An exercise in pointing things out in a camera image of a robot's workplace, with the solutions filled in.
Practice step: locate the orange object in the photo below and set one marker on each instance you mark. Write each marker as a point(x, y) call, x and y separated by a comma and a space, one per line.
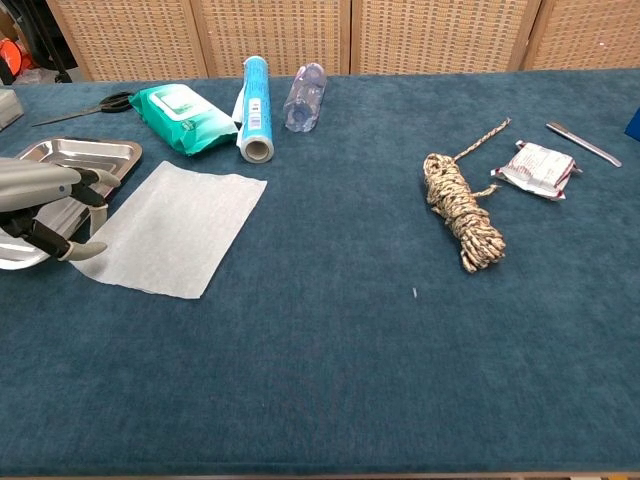
point(12, 55)

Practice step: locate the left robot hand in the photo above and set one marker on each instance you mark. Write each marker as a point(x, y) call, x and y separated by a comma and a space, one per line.
point(35, 185)

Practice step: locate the white red snack packet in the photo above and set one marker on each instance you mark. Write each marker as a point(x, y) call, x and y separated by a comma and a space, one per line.
point(535, 167)

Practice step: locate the silver metal tray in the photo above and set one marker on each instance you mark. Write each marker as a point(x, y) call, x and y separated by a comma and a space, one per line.
point(100, 152)

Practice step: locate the blue cling film roll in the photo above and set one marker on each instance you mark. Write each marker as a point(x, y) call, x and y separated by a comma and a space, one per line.
point(257, 115)

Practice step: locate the green wet wipes pack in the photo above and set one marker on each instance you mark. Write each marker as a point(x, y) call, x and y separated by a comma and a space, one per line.
point(185, 120)

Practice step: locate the black tripod stand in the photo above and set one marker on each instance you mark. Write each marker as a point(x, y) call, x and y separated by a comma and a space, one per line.
point(60, 72)

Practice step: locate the white paper sheet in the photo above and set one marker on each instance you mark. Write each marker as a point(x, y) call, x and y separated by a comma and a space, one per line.
point(170, 230)

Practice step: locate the clear plastic water bottle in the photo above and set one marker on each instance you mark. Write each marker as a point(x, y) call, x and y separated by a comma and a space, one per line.
point(305, 100)

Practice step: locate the teal table cloth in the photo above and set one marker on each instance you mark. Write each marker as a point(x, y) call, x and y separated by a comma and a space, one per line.
point(320, 350)

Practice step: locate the wicker folding screen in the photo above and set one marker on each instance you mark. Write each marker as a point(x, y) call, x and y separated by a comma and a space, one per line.
point(400, 35)

